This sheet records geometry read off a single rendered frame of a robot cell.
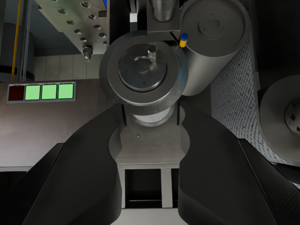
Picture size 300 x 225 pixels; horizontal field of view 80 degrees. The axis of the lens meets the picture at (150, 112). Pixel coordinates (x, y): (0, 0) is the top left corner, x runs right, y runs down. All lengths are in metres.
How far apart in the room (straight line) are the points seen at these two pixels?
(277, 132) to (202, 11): 0.23
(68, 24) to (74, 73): 2.22
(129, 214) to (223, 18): 0.58
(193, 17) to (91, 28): 0.35
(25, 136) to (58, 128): 0.12
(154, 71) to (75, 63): 2.61
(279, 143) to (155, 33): 0.25
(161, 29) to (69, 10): 0.33
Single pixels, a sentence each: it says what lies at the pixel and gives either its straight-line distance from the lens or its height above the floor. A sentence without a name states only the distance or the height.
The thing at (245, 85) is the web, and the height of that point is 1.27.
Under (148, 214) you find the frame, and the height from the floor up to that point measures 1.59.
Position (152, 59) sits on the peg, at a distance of 0.28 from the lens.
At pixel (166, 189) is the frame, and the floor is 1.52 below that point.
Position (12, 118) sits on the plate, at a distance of 0.80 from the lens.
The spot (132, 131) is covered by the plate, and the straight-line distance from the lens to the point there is 0.61.
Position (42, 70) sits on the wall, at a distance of 3.08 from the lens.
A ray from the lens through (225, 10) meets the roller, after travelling 0.38.
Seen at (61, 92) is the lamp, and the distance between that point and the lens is 0.71.
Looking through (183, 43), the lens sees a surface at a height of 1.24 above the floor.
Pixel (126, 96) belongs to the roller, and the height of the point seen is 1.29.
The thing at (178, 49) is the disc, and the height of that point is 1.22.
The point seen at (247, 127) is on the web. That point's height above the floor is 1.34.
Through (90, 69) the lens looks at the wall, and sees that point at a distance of 2.74.
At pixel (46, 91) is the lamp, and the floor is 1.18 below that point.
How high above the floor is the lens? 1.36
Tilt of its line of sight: 9 degrees down
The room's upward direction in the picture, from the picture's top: 179 degrees clockwise
